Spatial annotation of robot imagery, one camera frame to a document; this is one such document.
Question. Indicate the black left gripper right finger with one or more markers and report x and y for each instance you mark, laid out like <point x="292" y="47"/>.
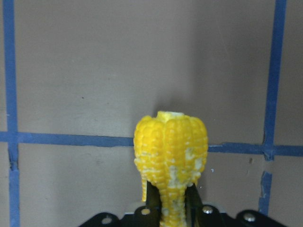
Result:
<point x="193" y="206"/>

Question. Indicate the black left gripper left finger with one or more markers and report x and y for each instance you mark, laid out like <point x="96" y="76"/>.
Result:
<point x="153" y="203"/>

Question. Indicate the yellow corn cob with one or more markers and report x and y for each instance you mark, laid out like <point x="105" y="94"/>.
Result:
<point x="170" y="153"/>

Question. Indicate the brown paper table cover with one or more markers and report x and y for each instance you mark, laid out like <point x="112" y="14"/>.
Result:
<point x="77" y="75"/>

